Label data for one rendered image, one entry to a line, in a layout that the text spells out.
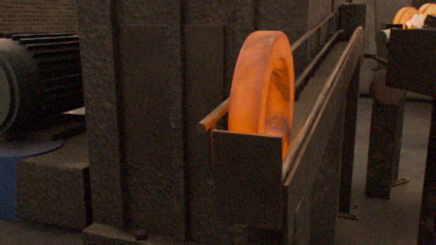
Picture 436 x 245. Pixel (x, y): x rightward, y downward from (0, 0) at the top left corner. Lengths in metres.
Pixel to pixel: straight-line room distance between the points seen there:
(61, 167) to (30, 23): 7.40
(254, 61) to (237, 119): 0.06
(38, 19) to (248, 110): 8.70
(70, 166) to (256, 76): 1.22
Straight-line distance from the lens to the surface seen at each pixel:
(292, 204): 0.49
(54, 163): 1.65
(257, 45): 0.47
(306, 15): 1.12
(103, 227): 1.53
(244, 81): 0.45
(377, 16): 4.31
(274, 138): 0.43
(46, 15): 9.24
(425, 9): 2.17
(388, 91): 1.83
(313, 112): 0.65
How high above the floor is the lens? 0.75
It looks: 14 degrees down
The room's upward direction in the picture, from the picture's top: straight up
